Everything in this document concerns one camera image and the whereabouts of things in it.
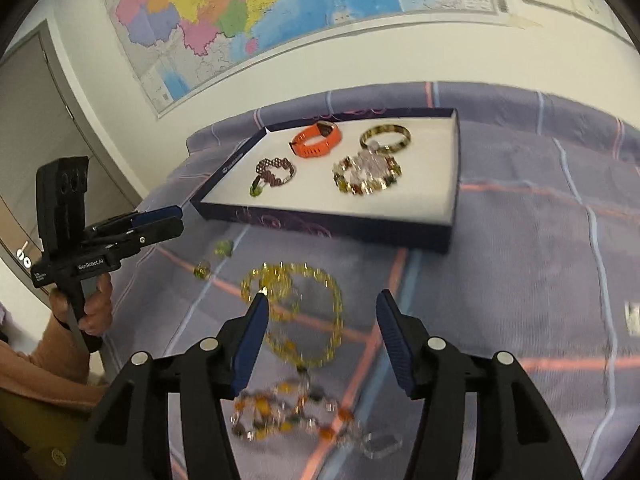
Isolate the amber bangle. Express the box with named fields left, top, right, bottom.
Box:
left=360, top=124, right=412, bottom=153

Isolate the orange smartwatch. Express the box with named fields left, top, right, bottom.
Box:
left=288, top=121, right=343, bottom=159

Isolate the purple checked bedsheet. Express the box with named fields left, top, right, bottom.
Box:
left=102, top=80, right=640, bottom=480

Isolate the purple bead bracelet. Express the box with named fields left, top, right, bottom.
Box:
left=248, top=156, right=297, bottom=197

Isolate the multicolour stone bracelet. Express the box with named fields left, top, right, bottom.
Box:
left=332, top=152, right=403, bottom=197
left=230, top=380, right=361, bottom=443

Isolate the colourful wall map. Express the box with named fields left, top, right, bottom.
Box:
left=100, top=0, right=543, bottom=120

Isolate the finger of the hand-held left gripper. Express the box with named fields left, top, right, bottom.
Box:
left=81, top=216, right=185, bottom=262
left=85, top=205, right=184, bottom=236

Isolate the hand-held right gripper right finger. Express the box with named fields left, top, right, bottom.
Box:
left=376, top=289, right=571, bottom=480

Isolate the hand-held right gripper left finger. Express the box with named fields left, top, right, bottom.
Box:
left=75, top=291, right=271, bottom=480

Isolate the person's left forearm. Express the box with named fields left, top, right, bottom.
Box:
left=0, top=317, right=108, bottom=406

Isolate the navy cardboard box tray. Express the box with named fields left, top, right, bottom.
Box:
left=190, top=107, right=461, bottom=255

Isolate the yellow bead necklace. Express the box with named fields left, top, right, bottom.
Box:
left=240, top=261, right=345, bottom=368

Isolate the person's left hand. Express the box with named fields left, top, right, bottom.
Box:
left=49, top=274, right=115, bottom=338

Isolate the clear crystal pendant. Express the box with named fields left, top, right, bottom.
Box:
left=360, top=432, right=403, bottom=459

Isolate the grey door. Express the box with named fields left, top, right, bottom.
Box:
left=0, top=20, right=146, bottom=281

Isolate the person's olive garment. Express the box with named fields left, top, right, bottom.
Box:
left=0, top=390, right=101, bottom=480

